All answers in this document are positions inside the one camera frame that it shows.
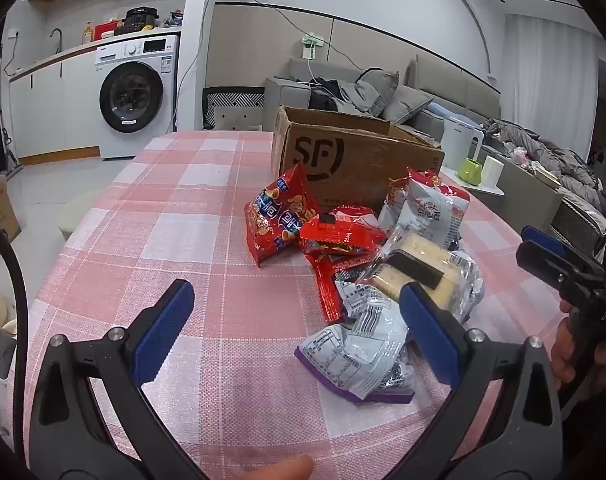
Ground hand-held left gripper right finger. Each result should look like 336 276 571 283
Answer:
399 281 564 480

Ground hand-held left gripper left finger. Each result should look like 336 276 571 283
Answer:
30 279 196 480

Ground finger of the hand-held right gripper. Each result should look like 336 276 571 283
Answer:
515 241 591 306
521 226 601 273

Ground clear biscuit packet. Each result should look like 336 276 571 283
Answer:
355 225 484 321

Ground red triangular crisps bag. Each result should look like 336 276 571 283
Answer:
244 161 320 269

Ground brown cardboard box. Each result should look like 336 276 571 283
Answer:
270 105 446 211

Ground person's right forearm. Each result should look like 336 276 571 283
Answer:
558 380 606 461

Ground person's right hand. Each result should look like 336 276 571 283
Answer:
553 300 591 388

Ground person's left hand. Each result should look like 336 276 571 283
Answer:
243 454 315 480

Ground white cup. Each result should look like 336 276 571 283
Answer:
483 155 506 190

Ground silver purple snack packet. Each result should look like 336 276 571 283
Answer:
294 305 419 406

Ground grey bedding heap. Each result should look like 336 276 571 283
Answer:
483 117 606 221

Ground green cup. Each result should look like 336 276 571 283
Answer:
457 157 484 185

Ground white red snack bag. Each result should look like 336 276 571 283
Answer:
397 180 471 251

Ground long red snack packet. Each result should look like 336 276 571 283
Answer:
305 252 384 323

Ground white electric kettle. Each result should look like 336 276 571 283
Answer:
440 116 486 172

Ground pink plaid tablecloth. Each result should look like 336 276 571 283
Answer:
26 130 574 480

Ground orange noodle snack bag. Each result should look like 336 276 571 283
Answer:
380 167 441 221

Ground large grey cushion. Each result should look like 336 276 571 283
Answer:
355 67 400 116

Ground grey jacket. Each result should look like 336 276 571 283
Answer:
333 80 384 113

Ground black white patterned chair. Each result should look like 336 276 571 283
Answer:
202 86 266 131

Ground floor mop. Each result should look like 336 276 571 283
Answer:
2 127 21 173

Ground white washing machine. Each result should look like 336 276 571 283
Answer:
94 34 180 161

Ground white kitchen base cabinet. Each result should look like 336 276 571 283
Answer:
8 49 104 166

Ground dark clothes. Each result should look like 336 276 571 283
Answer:
308 77 354 111

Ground grey sofa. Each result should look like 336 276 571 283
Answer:
263 57 504 136

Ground red box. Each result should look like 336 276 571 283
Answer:
94 20 123 41

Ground black pressure cooker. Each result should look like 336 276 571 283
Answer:
120 6 160 36

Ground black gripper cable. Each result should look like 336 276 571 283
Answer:
0 210 31 461

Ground black wall cable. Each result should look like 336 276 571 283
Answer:
210 0 371 71

